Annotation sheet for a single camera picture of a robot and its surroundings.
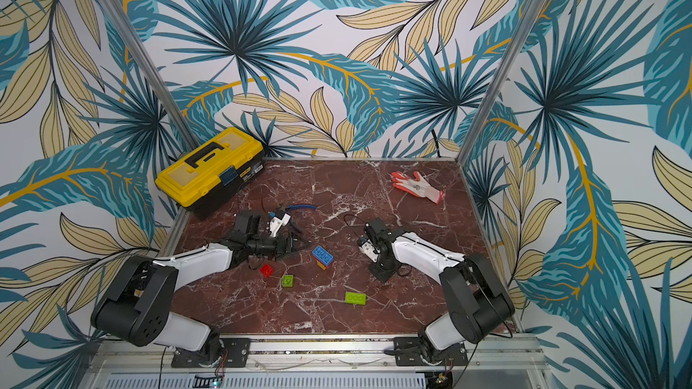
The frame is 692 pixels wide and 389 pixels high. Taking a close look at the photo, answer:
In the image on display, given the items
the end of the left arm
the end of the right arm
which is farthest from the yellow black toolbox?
the end of the right arm

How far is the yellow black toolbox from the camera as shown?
90 centimetres

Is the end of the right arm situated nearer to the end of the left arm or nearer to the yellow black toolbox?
the end of the left arm
